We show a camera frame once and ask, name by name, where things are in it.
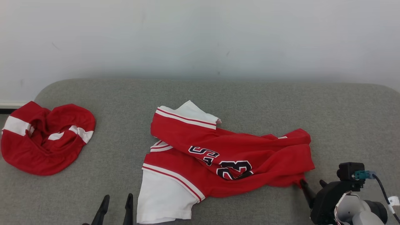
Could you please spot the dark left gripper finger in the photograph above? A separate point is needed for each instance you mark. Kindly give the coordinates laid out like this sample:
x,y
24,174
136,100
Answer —
x,y
128,209
101,212

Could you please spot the red shorts with white stripe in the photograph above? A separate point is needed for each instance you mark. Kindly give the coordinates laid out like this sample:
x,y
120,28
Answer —
x,y
40,156

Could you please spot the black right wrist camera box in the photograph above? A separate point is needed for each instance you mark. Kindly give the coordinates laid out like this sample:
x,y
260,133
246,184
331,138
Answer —
x,y
348,172

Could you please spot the grey fabric sofa seat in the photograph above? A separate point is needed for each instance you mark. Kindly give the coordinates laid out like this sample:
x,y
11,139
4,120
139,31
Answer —
x,y
265,103

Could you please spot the red basketball jersey white sleeves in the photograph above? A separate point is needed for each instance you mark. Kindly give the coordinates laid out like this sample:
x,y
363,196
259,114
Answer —
x,y
243,153

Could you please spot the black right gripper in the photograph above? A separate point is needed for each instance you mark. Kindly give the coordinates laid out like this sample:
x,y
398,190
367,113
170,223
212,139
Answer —
x,y
325,203

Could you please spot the black skirting board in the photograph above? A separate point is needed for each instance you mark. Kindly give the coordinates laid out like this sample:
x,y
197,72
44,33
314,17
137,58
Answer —
x,y
6,111

